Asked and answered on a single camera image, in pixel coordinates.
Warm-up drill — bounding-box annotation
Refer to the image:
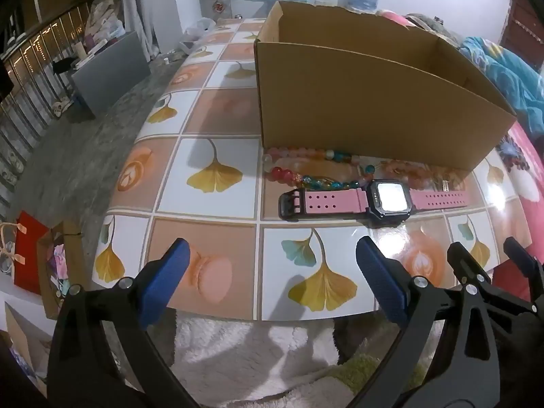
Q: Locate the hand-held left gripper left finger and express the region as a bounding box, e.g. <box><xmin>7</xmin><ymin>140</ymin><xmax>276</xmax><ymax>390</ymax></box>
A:
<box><xmin>46</xmin><ymin>238</ymin><xmax>200</xmax><ymax>408</ymax></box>

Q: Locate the brown wooden door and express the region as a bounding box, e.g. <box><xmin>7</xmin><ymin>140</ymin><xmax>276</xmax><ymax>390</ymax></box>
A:
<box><xmin>498</xmin><ymin>0</ymin><xmax>544</xmax><ymax>73</ymax></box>

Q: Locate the white curtain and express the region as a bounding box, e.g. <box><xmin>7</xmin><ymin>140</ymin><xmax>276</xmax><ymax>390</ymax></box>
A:
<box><xmin>116</xmin><ymin>0</ymin><xmax>154</xmax><ymax>58</ymax></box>

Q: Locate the red gift bag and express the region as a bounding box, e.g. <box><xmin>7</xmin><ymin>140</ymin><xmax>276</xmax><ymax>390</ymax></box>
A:
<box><xmin>0</xmin><ymin>210</ymin><xmax>52</xmax><ymax>297</ymax></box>

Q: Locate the small floor cardboard box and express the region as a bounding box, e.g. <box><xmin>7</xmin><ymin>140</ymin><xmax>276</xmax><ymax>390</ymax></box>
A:
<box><xmin>36</xmin><ymin>220</ymin><xmax>86</xmax><ymax>320</ymax></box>

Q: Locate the white plastic bag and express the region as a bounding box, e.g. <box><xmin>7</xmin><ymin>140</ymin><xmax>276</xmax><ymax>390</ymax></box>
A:
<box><xmin>184</xmin><ymin>17</ymin><xmax>217</xmax><ymax>38</ymax></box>

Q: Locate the pink strap digital watch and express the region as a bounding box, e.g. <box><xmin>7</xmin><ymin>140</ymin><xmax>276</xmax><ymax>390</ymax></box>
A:
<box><xmin>278</xmin><ymin>178</ymin><xmax>471</xmax><ymax>227</ymax></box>

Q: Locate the grey storage box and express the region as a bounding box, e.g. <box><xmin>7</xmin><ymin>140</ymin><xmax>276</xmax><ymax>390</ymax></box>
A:
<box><xmin>71</xmin><ymin>31</ymin><xmax>152</xmax><ymax>119</ymax></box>

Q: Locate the grey green patterned pillow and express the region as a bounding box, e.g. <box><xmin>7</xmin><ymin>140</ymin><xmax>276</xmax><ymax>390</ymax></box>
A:
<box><xmin>404</xmin><ymin>12</ymin><xmax>462</xmax><ymax>48</ymax></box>

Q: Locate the clear plastic bag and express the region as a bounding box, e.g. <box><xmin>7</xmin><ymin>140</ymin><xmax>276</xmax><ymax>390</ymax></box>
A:
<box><xmin>86</xmin><ymin>2</ymin><xmax>127</xmax><ymax>45</ymax></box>

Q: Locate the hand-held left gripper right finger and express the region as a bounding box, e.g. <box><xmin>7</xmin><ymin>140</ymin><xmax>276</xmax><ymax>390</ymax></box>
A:
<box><xmin>348</xmin><ymin>236</ymin><xmax>502</xmax><ymax>408</ymax></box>

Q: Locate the multicolour bead bracelet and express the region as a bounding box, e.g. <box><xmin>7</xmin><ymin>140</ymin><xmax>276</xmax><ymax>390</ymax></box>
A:
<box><xmin>260</xmin><ymin>147</ymin><xmax>377</xmax><ymax>191</ymax></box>

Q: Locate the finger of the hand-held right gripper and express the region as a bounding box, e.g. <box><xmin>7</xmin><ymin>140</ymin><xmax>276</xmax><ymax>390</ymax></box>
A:
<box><xmin>447</xmin><ymin>241</ymin><xmax>511</xmax><ymax>307</ymax></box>
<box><xmin>504</xmin><ymin>237</ymin><xmax>544</xmax><ymax>307</ymax></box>

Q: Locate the mirrored wardrobe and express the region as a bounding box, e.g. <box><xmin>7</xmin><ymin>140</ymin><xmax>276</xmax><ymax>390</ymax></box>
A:
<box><xmin>0</xmin><ymin>0</ymin><xmax>96</xmax><ymax>217</ymax></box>

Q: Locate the blue floral blanket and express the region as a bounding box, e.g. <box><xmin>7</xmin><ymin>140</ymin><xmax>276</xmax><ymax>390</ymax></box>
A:
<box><xmin>458</xmin><ymin>35</ymin><xmax>544</xmax><ymax>147</ymax></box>

